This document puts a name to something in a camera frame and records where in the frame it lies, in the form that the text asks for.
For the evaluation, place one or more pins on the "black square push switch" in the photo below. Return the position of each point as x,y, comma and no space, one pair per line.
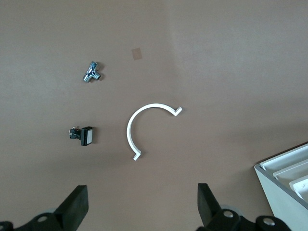
86,136

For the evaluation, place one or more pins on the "brown tape patch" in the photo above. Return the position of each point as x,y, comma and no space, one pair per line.
137,53

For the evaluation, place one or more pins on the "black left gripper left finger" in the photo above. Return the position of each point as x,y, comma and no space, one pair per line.
72,211

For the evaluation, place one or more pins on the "chrome metal fitting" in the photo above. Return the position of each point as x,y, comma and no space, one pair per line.
91,72

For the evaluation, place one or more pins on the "white drawer cabinet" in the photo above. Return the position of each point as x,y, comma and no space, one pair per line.
276,192

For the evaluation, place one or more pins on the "white plastic drawer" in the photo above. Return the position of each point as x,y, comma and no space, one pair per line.
302,187
288,157
298,172

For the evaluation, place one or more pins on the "white curved plastic clip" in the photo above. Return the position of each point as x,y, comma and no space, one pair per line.
130,130

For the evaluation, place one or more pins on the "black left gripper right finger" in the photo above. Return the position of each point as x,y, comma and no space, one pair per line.
209,216

